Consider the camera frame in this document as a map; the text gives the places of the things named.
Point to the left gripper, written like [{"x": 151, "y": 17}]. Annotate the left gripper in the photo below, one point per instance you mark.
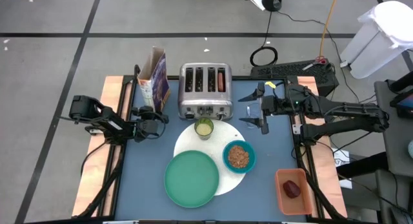
[{"x": 146, "y": 125}]

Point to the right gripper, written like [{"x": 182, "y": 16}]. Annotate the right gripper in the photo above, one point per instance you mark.
[{"x": 274, "y": 106}]

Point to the purple raisin cereal box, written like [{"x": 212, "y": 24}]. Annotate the purple raisin cereal box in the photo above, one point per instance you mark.
[{"x": 159, "y": 85}]

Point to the dark red plum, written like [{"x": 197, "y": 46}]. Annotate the dark red plum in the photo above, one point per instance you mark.
[{"x": 291, "y": 189}]

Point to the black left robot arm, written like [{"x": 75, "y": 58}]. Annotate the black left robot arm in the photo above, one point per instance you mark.
[{"x": 106, "y": 120}]

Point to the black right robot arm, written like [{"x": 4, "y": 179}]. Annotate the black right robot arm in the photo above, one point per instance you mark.
[{"x": 348, "y": 111}]

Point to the yellow tape tag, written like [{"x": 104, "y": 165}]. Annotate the yellow tape tag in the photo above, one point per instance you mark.
[{"x": 270, "y": 85}]

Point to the white round placemat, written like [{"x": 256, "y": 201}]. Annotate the white round placemat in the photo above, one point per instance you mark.
[{"x": 219, "y": 130}]

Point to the green faceted plastic cup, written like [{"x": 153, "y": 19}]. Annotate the green faceted plastic cup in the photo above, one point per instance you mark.
[{"x": 204, "y": 129}]

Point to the silver four-slot toaster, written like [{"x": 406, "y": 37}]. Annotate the silver four-slot toaster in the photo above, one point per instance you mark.
[{"x": 205, "y": 101}]

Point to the black perforated computer case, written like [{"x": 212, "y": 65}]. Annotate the black perforated computer case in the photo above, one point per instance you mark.
[{"x": 290, "y": 70}]

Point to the brown cereal pile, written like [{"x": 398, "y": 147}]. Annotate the brown cereal pile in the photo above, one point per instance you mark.
[{"x": 238, "y": 157}]

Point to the blue plastic bowl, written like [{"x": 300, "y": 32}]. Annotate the blue plastic bowl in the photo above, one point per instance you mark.
[{"x": 251, "y": 164}]

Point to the light wooden side board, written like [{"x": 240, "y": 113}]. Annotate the light wooden side board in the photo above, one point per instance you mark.
[
  {"x": 111, "y": 88},
  {"x": 332, "y": 172}
]

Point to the mint green plate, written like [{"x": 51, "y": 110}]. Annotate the mint green plate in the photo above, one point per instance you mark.
[{"x": 192, "y": 179}]

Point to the white printed paper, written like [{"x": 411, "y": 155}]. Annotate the white printed paper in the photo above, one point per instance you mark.
[{"x": 343, "y": 159}]

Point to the orange plastic tray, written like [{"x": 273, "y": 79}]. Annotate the orange plastic tray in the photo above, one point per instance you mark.
[{"x": 300, "y": 206}]

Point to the white trash bin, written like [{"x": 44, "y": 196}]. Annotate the white trash bin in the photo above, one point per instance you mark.
[{"x": 377, "y": 40}]

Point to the grey cart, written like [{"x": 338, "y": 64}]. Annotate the grey cart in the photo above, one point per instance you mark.
[{"x": 397, "y": 143}]

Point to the black tablet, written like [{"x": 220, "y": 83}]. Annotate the black tablet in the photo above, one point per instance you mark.
[{"x": 406, "y": 103}]

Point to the black aluminium table frame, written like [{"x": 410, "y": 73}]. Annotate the black aluminium table frame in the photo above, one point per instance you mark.
[{"x": 242, "y": 78}]

